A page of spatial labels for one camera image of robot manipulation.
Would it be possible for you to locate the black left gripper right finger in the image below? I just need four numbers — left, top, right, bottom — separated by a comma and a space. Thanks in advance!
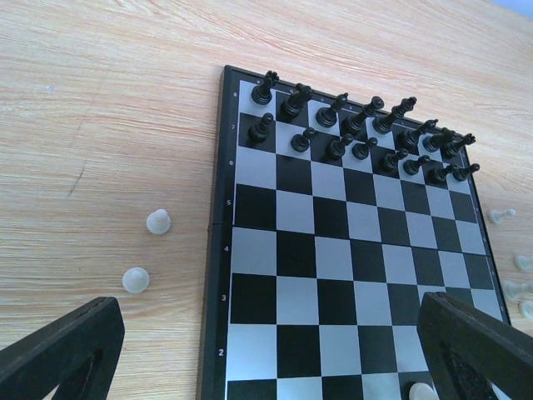
417, 292, 532, 399

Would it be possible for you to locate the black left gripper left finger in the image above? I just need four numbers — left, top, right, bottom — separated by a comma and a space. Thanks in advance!
1, 297, 125, 399

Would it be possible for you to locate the white king piece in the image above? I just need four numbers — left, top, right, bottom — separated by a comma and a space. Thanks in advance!
408, 382, 439, 400

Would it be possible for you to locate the black pawn six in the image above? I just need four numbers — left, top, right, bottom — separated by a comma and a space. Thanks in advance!
452, 163, 481, 182

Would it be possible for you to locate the black pawn five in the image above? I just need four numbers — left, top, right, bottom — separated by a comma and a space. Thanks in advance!
427, 164, 457, 184

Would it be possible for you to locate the black pawn four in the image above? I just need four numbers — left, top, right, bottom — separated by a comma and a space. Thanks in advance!
403, 155, 431, 176

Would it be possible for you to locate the black pawn eight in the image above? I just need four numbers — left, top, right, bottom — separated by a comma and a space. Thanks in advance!
381, 148, 409, 172

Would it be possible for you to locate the black pawn three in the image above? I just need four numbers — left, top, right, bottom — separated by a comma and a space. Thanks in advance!
351, 137, 378, 160

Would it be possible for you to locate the black pawn two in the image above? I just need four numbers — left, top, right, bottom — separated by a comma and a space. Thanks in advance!
326, 133, 353, 161

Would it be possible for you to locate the black pawn one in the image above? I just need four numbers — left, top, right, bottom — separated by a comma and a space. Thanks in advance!
291, 127, 316, 153

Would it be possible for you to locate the black pawn seven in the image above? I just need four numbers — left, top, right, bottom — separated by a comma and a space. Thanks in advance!
248, 112, 274, 143

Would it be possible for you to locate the white chess piece right side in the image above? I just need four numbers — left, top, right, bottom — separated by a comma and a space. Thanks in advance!
501, 280, 533, 300

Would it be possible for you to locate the white pawn near board top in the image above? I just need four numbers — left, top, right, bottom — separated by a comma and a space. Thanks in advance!
487, 208, 516, 225

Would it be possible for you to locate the white pawn left lower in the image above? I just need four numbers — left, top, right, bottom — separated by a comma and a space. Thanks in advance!
122, 267, 150, 294

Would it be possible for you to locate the white pawn left upper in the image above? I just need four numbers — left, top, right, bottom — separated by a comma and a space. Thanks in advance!
146, 208, 171, 235

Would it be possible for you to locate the black and silver chessboard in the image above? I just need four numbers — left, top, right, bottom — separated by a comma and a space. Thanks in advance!
197, 66, 509, 399

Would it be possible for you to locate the black rook h8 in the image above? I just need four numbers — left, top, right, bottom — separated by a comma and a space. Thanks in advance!
441, 133, 476, 158

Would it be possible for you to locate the black knight g8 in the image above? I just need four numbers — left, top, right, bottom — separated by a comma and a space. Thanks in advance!
422, 127, 455, 153

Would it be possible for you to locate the black bishop f8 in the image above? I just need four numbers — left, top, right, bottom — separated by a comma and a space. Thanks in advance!
397, 119, 439, 148

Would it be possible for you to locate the black king e8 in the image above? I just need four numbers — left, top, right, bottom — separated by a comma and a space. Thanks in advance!
372, 97, 417, 134

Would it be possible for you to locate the black queen d8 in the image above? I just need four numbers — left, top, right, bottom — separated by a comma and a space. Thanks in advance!
341, 96, 385, 136

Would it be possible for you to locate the black bishop c8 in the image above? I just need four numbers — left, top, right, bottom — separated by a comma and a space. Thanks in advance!
316, 92, 348, 128

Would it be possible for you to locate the black knight b8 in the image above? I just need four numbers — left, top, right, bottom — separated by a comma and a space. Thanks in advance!
281, 83, 314, 119

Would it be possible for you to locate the black rook a8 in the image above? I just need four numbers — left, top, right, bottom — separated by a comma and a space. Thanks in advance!
251, 71, 279, 105

